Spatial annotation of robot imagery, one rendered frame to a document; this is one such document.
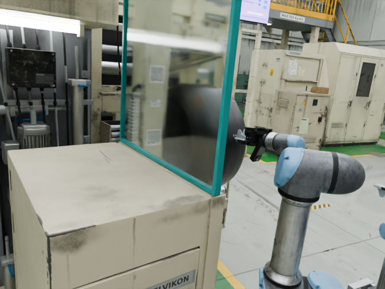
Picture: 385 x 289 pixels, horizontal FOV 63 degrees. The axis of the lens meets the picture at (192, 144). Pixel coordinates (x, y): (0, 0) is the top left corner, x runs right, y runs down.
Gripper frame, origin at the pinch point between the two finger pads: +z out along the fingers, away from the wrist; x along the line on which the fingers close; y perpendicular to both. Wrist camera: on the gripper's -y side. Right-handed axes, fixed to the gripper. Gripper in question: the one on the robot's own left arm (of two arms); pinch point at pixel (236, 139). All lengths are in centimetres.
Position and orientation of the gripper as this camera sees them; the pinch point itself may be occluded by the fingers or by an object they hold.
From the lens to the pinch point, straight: 151.0
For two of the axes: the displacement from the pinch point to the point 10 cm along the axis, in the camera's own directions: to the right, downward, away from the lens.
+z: -5.8, -1.4, 8.0
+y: 0.1, -9.9, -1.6
